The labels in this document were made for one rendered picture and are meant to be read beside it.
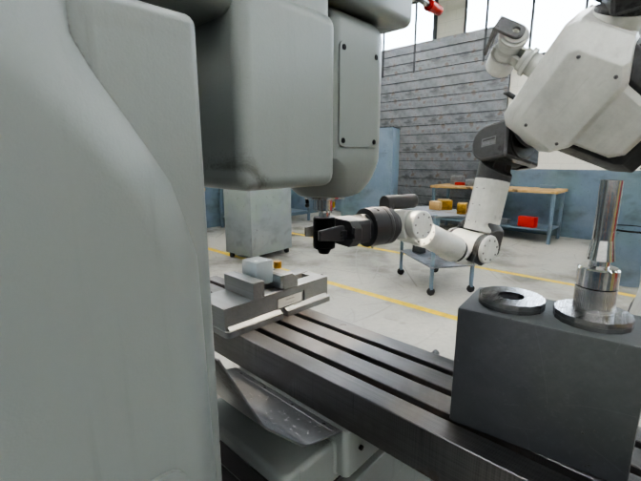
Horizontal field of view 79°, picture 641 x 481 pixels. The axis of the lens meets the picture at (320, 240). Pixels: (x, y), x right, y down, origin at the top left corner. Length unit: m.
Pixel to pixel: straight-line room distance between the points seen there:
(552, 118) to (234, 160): 0.72
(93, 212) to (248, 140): 0.24
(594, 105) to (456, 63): 8.07
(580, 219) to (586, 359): 7.68
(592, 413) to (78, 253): 0.60
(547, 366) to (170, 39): 0.58
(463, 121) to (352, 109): 8.07
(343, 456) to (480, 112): 8.15
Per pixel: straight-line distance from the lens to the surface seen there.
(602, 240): 0.61
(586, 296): 0.61
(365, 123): 0.75
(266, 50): 0.57
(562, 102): 1.00
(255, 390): 0.86
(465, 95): 8.82
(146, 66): 0.42
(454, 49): 9.11
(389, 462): 1.01
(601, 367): 0.60
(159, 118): 0.42
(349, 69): 0.73
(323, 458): 0.80
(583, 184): 8.20
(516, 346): 0.61
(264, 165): 0.55
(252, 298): 0.96
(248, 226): 5.30
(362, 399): 0.72
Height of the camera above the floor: 1.38
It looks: 12 degrees down
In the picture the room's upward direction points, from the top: straight up
